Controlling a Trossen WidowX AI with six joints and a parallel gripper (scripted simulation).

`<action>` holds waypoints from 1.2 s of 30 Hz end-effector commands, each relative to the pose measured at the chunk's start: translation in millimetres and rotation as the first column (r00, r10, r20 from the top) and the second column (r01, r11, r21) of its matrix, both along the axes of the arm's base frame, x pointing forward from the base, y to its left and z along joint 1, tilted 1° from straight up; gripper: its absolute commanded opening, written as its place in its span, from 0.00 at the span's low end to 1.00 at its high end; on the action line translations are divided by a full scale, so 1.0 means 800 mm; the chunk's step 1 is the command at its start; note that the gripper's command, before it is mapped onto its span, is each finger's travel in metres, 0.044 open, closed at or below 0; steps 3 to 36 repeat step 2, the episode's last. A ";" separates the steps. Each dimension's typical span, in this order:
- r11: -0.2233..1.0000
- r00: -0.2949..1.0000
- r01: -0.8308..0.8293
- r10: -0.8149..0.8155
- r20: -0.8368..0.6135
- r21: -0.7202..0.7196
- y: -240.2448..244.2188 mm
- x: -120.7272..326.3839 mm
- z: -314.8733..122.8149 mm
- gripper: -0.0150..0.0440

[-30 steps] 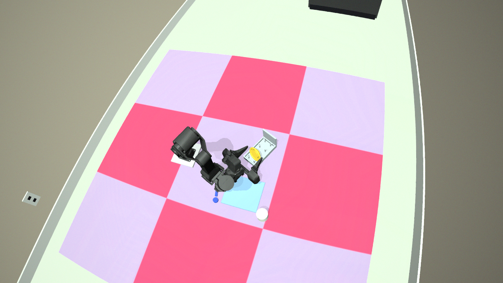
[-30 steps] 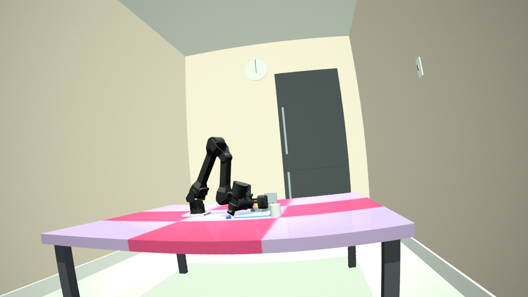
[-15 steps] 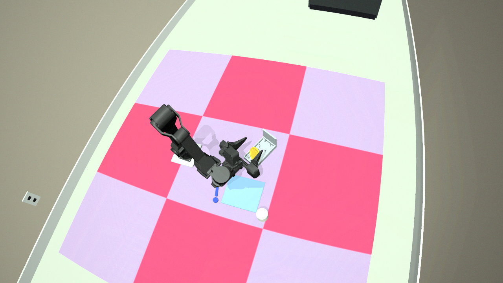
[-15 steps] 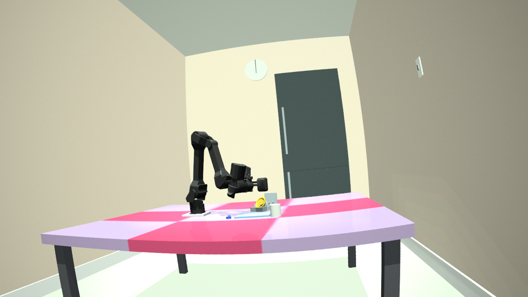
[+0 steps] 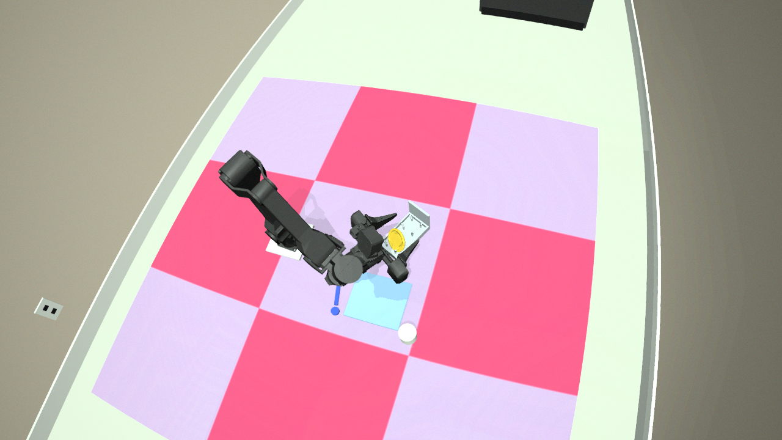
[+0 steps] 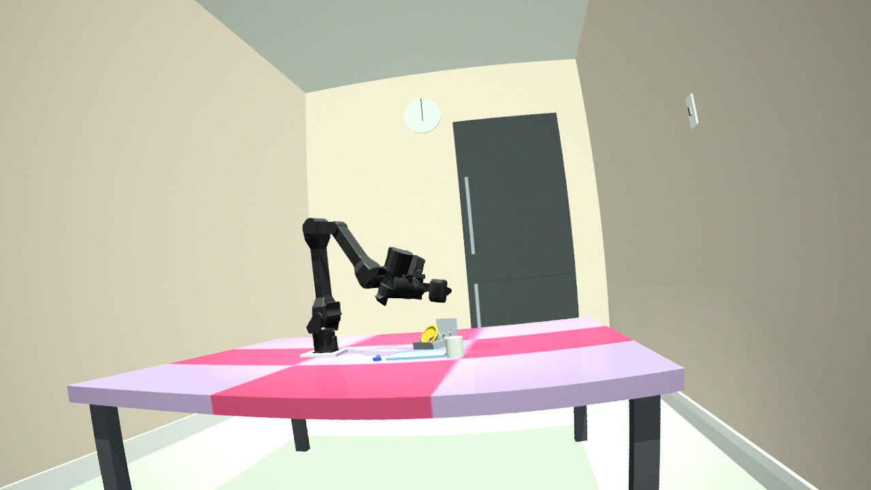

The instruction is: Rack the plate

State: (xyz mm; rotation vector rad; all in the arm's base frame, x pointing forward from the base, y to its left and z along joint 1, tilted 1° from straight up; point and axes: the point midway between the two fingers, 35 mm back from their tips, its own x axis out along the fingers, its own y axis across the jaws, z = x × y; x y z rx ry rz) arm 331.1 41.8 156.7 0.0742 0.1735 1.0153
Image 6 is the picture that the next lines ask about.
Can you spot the white dish rack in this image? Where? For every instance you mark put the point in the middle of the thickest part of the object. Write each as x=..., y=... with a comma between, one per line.
x=447, y=327

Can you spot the yellow plate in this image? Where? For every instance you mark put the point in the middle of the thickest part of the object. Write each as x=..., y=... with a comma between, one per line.
x=432, y=331

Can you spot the light blue flat mat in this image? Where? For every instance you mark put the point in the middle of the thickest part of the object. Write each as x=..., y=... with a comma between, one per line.
x=417, y=354

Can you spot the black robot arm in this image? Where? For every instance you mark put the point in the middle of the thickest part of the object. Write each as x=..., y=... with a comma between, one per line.
x=326, y=312

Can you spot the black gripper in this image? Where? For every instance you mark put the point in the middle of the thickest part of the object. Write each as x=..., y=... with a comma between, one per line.
x=438, y=290

